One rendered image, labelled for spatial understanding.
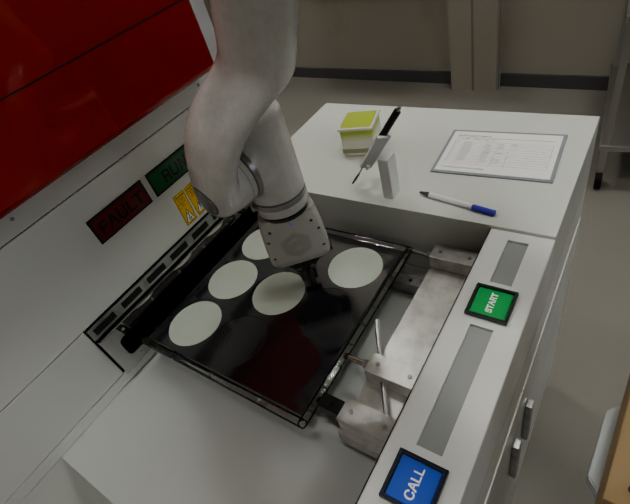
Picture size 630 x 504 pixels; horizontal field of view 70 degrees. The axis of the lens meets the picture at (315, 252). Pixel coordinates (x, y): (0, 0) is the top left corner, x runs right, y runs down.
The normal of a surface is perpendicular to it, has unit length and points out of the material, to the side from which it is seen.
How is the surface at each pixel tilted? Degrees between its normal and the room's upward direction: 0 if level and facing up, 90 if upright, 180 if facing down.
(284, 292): 1
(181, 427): 0
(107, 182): 90
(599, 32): 90
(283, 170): 90
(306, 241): 90
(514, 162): 0
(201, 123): 52
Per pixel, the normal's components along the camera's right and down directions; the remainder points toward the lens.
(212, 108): -0.41, 0.03
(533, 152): -0.25, -0.71
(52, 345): 0.82, 0.21
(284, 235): 0.13, 0.64
